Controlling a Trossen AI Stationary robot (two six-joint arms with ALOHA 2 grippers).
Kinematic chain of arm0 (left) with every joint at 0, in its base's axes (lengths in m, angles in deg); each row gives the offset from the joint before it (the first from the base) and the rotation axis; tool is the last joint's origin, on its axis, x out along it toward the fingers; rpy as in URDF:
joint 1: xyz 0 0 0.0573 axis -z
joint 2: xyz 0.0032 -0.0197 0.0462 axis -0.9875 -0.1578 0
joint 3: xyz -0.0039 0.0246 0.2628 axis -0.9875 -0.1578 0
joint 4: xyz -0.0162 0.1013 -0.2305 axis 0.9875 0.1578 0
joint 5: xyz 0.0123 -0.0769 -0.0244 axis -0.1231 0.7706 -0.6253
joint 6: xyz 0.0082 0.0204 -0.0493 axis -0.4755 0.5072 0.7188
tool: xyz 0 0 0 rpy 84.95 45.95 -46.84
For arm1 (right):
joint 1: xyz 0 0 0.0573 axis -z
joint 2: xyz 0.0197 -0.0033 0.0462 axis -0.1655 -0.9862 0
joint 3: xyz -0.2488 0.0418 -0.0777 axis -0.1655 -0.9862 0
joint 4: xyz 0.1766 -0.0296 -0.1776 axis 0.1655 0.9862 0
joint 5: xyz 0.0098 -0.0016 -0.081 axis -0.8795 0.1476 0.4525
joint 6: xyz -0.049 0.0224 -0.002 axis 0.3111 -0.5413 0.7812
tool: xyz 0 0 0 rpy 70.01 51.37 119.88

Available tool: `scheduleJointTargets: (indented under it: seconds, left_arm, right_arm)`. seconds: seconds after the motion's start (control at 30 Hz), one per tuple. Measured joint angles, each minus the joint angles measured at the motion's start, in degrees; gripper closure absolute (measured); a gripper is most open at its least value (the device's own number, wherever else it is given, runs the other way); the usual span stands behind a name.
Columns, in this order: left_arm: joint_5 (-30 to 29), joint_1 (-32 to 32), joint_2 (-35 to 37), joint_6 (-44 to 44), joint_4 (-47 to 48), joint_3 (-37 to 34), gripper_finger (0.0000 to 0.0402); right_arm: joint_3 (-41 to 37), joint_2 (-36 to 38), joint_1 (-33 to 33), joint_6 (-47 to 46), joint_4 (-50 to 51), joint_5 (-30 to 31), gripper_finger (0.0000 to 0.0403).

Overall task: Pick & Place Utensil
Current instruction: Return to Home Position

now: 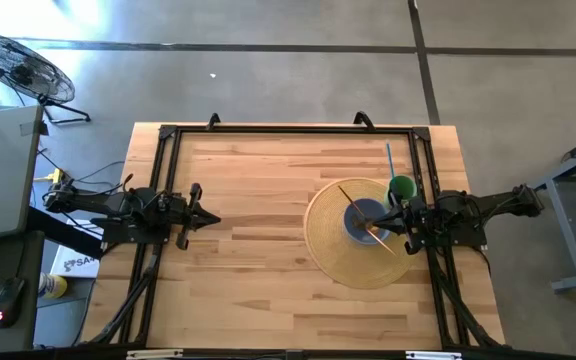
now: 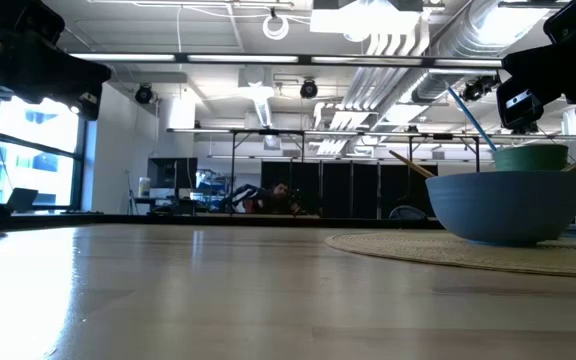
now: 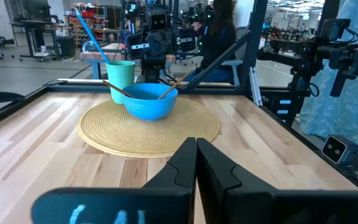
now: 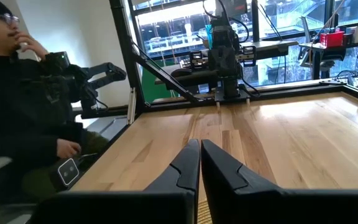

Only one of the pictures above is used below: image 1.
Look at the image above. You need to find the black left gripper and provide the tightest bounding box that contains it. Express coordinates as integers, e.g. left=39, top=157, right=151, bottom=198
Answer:
left=160, top=182, right=222, bottom=251

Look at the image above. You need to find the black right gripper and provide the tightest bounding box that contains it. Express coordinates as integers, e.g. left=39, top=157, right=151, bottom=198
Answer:
left=373, top=192, right=428, bottom=256

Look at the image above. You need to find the gold metal fork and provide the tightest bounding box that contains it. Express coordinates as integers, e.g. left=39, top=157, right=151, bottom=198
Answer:
left=365, top=225, right=398, bottom=257

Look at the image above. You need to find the green plastic cup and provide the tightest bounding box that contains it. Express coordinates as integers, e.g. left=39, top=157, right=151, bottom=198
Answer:
left=385, top=174, right=418, bottom=209

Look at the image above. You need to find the blue-grey bowl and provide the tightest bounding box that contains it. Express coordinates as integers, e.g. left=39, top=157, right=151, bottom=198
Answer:
left=343, top=198, right=392, bottom=246

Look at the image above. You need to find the gold metal spoon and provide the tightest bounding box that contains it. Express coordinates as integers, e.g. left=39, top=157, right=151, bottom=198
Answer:
left=336, top=184, right=369, bottom=226

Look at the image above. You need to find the blue drinking straw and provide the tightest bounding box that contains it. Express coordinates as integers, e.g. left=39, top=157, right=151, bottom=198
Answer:
left=385, top=142, right=397, bottom=181

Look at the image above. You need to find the round woven straw placemat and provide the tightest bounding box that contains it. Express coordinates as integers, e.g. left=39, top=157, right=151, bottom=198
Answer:
left=303, top=177, right=419, bottom=291

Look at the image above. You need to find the white printed cardboard box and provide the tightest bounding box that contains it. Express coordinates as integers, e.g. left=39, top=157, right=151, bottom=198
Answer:
left=50, top=244, right=102, bottom=279

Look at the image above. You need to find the yellow and white bottle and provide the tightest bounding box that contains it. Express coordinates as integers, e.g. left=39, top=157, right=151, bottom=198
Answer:
left=37, top=272, right=69, bottom=300

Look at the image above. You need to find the black computer mouse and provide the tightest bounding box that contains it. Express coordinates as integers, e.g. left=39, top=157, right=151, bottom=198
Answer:
left=0, top=276, right=27, bottom=330

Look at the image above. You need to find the black floor fan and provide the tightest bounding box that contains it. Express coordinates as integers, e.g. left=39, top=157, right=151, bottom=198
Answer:
left=0, top=32, right=92, bottom=125

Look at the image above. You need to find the black floor cable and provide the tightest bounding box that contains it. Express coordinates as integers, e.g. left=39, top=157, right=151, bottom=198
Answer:
left=35, top=148, right=127, bottom=201

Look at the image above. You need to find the black metal table frame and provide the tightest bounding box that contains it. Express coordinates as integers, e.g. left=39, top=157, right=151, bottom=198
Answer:
left=87, top=123, right=507, bottom=351

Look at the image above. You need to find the white bracket strip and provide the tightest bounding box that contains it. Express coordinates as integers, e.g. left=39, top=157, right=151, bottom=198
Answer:
left=126, top=349, right=184, bottom=360
left=405, top=351, right=462, bottom=360

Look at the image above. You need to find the grey metal table frame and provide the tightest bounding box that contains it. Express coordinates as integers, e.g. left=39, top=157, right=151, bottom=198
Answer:
left=517, top=127, right=576, bottom=294

